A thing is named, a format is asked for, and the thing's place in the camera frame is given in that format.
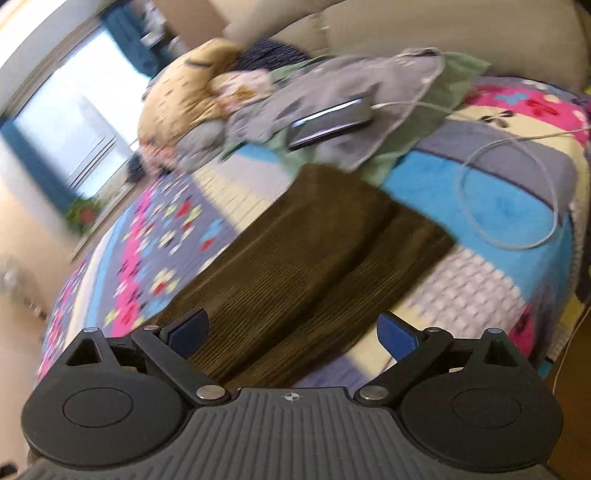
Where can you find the white floral cloth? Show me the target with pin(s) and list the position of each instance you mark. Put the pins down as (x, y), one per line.
(240, 90)

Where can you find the beige padded headboard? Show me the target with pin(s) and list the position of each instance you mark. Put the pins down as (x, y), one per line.
(415, 23)

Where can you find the dark blue dotted cloth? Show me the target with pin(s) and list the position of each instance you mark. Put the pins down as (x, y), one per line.
(272, 53)

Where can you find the colourful printed blanket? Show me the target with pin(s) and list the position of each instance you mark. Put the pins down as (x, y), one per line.
(498, 203)

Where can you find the white standing fan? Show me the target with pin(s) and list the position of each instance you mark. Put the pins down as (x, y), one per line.
(10, 277)

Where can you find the yellow patterned pillow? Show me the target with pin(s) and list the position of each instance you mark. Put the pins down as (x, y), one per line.
(175, 106)

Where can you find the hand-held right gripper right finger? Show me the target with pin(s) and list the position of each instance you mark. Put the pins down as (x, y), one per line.
(395, 338)

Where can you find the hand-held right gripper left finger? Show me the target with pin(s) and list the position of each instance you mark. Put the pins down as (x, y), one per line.
(189, 328)

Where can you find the bright window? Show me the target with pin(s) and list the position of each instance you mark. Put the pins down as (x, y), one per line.
(69, 115)

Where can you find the grey printed cloth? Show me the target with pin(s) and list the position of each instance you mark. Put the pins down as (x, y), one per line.
(323, 78)

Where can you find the potted plant with red flowers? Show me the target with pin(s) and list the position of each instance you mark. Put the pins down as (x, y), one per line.
(82, 214)

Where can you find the blue curtain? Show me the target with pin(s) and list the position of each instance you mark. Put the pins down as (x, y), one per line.
(134, 41)

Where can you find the green cloth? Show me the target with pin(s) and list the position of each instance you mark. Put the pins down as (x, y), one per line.
(457, 87)

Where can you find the dark smartphone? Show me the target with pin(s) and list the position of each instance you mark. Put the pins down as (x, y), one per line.
(332, 122)

